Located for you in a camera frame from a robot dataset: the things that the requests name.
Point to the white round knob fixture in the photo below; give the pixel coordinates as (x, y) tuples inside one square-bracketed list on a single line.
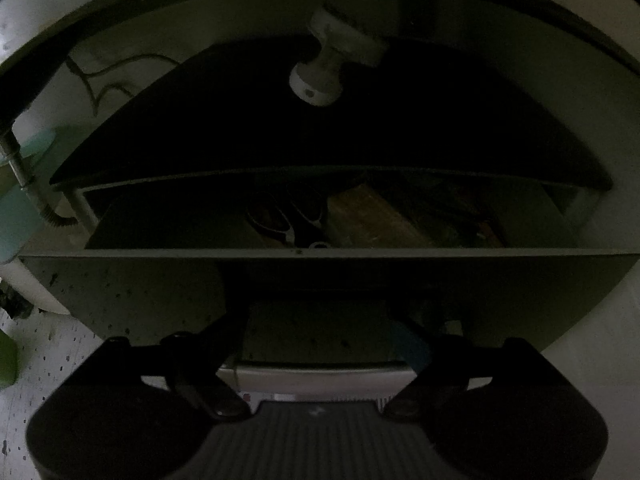
[(318, 82)]

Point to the dark drawer with front panel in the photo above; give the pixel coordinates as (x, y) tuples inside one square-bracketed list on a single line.
[(150, 256)]

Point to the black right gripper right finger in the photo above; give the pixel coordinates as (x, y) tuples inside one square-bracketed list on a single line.
[(445, 365)]

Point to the light blue plastic basin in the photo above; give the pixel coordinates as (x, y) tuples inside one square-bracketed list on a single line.
[(20, 220)]

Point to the metal drain pipe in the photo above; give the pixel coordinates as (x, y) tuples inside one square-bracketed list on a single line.
[(11, 151)]

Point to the grey counter top shelf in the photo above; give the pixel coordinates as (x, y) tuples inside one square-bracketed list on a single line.
[(150, 0)]

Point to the tan wrapped packet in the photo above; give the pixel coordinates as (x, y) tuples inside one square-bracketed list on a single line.
[(359, 219)]

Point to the white plastic stool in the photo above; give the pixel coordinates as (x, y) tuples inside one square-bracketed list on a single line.
[(355, 382)]

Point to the green plastic container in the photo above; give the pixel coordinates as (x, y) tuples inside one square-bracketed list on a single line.
[(8, 361)]

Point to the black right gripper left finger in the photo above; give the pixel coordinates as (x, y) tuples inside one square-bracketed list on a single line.
[(177, 376)]

